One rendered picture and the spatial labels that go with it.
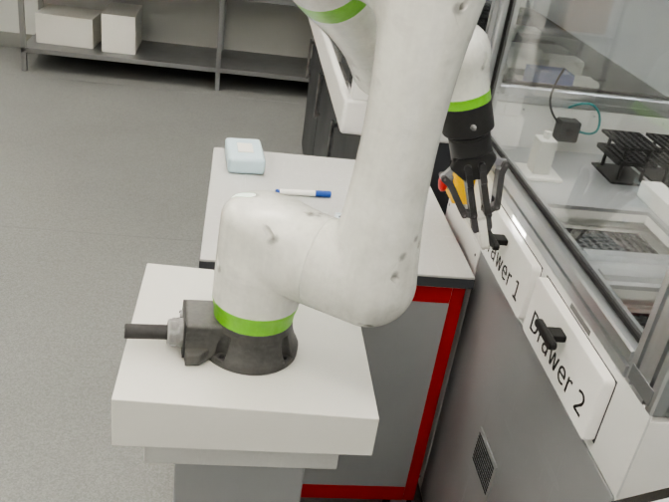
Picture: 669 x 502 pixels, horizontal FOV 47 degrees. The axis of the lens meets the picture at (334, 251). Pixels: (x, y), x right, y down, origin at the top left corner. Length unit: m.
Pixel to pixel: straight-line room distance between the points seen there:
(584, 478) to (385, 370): 0.66
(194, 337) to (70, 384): 1.36
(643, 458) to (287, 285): 0.53
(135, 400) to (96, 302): 1.76
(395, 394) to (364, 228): 0.90
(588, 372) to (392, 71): 0.54
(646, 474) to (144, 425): 0.68
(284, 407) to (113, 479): 1.13
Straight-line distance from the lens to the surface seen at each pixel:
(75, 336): 2.67
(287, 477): 1.24
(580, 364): 1.21
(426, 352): 1.76
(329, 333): 1.26
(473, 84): 1.32
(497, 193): 1.45
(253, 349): 1.13
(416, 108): 0.91
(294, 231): 1.02
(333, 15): 1.04
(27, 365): 2.56
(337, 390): 1.14
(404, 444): 1.92
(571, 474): 1.28
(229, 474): 1.24
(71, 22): 5.30
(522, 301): 1.42
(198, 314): 1.15
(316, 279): 1.01
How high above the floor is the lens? 1.54
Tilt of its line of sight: 28 degrees down
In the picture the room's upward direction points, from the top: 9 degrees clockwise
